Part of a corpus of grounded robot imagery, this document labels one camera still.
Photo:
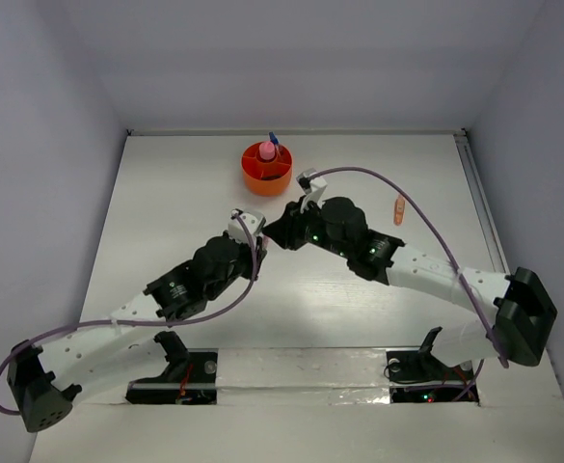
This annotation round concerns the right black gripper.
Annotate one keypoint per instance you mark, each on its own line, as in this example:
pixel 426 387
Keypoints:
pixel 286 231

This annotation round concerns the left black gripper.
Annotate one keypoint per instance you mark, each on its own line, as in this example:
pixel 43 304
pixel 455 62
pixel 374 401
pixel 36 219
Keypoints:
pixel 248 270

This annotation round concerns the pink glue stick tube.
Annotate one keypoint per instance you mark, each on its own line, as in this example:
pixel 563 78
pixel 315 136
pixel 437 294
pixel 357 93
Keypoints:
pixel 267 151

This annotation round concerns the clear blue-capped glue bottle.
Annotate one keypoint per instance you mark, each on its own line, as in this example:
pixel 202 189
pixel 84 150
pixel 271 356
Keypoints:
pixel 275 141

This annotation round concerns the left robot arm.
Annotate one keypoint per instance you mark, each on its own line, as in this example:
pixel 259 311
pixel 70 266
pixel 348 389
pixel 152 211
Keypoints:
pixel 136 344

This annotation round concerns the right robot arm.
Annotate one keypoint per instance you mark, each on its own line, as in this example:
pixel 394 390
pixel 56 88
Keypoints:
pixel 513 313

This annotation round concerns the orange round organizer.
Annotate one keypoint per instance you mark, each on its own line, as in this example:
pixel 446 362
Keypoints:
pixel 253 170

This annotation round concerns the orange highlighter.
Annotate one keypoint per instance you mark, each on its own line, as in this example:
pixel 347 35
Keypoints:
pixel 399 210

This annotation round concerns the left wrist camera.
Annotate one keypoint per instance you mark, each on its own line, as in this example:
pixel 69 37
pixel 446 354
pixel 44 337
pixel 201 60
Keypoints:
pixel 244 223

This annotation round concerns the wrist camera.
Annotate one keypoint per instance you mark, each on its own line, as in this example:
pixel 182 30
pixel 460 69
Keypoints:
pixel 313 186
pixel 244 223

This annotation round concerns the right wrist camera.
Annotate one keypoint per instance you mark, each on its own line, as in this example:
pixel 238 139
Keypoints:
pixel 313 186

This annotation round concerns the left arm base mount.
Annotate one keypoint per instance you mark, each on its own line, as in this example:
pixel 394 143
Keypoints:
pixel 195 384

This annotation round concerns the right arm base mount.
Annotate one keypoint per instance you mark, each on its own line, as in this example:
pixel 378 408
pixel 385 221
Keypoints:
pixel 416 376

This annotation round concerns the aluminium side rail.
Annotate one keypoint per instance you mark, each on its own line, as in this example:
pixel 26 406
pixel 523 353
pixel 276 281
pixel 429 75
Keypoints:
pixel 484 213

